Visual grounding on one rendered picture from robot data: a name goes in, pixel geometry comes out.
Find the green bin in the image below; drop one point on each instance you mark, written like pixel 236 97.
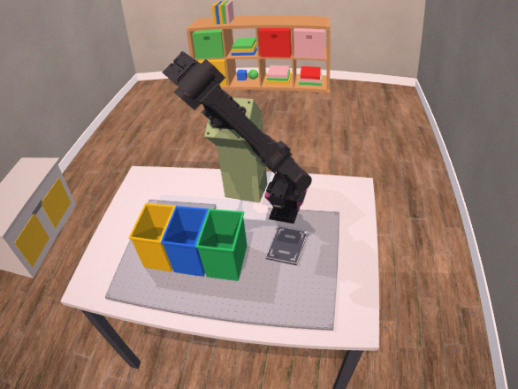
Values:
pixel 224 258

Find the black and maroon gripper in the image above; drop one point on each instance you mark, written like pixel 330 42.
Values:
pixel 294 197

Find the blue bin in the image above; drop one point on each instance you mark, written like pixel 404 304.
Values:
pixel 182 228

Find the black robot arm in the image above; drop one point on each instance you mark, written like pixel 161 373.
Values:
pixel 194 82

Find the yellow open-top bin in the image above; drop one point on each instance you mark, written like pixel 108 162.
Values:
pixel 146 233

